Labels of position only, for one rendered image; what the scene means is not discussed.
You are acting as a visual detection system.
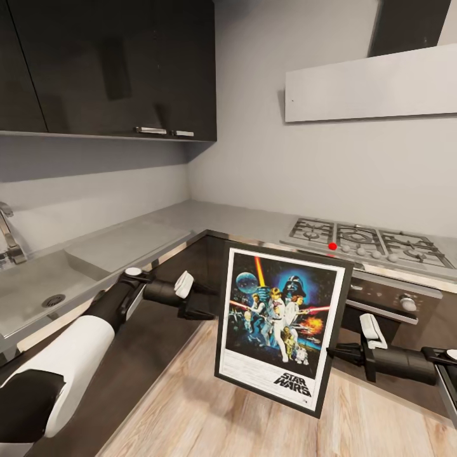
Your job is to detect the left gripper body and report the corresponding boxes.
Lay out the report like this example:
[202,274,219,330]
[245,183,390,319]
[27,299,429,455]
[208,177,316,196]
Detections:
[158,281,195,318]

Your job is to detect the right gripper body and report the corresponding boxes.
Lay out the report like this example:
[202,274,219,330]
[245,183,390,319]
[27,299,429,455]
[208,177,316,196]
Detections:
[361,331,410,383]

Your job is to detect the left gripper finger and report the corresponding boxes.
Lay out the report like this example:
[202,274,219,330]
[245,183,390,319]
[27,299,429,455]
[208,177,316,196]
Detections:
[193,282,218,295]
[183,307,215,321]

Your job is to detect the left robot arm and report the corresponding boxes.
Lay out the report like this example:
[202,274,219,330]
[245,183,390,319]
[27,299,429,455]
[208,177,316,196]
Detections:
[0,267,218,457]

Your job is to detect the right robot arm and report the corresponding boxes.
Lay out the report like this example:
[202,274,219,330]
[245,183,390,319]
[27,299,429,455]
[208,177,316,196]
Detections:
[326,314,457,431]

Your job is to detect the poster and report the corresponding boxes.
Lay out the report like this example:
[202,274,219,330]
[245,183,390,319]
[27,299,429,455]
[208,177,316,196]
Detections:
[214,241,354,420]

